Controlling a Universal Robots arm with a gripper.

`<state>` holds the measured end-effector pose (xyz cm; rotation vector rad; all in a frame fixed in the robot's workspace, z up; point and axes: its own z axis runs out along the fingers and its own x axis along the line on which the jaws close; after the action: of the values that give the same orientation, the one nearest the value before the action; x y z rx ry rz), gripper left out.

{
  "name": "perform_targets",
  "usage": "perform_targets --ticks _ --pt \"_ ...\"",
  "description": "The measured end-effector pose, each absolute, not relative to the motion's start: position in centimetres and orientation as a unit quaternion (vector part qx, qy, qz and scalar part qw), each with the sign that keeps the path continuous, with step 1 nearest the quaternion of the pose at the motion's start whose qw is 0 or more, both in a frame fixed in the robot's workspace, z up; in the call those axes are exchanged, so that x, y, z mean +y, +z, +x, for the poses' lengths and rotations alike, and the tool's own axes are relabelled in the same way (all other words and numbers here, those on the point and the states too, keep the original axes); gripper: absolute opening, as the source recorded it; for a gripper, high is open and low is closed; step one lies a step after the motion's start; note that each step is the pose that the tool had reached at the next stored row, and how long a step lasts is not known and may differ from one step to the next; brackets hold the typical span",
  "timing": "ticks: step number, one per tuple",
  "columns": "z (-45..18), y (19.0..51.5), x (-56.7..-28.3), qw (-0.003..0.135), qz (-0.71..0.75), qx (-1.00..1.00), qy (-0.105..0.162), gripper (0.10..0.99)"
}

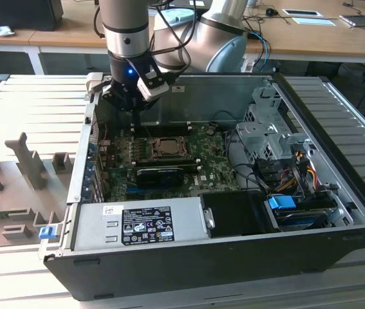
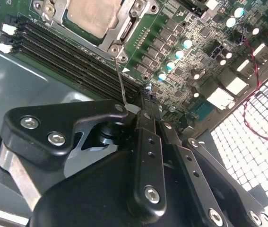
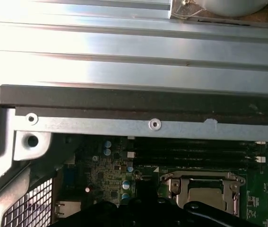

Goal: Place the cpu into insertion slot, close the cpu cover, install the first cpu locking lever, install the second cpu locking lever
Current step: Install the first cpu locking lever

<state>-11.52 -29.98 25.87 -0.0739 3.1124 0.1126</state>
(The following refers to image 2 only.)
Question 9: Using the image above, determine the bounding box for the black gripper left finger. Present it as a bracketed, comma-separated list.
[0, 91, 167, 219]

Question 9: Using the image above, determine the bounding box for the silver green CPU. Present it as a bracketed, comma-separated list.
[66, 0, 124, 40]

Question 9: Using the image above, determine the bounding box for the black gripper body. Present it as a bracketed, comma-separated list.
[29, 119, 207, 227]

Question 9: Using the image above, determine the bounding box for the metal wire locking lever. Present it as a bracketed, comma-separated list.
[114, 57, 140, 114]

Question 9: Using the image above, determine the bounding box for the metal socket cover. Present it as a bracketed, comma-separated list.
[52, 0, 138, 52]

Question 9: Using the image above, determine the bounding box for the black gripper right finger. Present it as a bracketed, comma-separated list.
[145, 91, 268, 227]

